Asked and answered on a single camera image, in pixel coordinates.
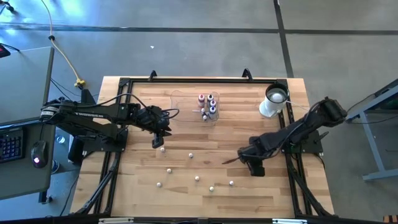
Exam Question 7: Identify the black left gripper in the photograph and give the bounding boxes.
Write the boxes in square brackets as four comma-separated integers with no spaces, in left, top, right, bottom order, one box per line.
[144,106,172,149]

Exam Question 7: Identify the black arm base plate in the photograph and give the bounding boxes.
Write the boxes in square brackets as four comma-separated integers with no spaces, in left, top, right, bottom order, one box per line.
[278,129,324,155]
[83,127,129,153]

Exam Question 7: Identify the thin white lamp cable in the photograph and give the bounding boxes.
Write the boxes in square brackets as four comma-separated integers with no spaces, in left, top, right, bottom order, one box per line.
[287,100,311,110]

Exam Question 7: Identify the silver metal bracket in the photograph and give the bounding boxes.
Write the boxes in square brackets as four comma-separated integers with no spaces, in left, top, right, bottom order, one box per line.
[272,218,308,224]
[98,217,134,224]

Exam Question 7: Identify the black aluminium table frame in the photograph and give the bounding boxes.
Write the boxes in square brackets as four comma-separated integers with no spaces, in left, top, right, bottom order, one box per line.
[70,77,335,218]

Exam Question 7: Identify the clear plastic bin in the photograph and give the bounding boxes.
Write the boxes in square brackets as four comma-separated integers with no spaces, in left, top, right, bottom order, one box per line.
[170,90,221,125]

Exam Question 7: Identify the black keyboard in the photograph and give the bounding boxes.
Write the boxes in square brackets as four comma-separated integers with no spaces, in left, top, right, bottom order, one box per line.
[0,126,25,164]

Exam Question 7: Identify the grey-blue metal stand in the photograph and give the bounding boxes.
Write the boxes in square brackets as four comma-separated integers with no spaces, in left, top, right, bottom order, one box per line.
[346,79,398,182]

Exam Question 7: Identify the black box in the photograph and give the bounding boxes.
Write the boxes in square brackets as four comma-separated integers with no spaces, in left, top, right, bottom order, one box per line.
[67,136,85,164]

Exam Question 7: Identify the grey desk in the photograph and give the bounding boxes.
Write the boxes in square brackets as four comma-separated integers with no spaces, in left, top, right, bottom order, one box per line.
[0,46,57,202]

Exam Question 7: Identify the yellow extension cable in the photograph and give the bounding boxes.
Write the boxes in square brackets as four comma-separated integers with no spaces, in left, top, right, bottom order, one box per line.
[40,0,82,83]

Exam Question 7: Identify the black computer mouse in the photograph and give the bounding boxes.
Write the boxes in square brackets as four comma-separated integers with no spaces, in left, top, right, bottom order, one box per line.
[30,139,49,169]

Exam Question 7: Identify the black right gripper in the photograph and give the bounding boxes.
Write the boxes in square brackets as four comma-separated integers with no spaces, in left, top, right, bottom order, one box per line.
[221,144,267,178]

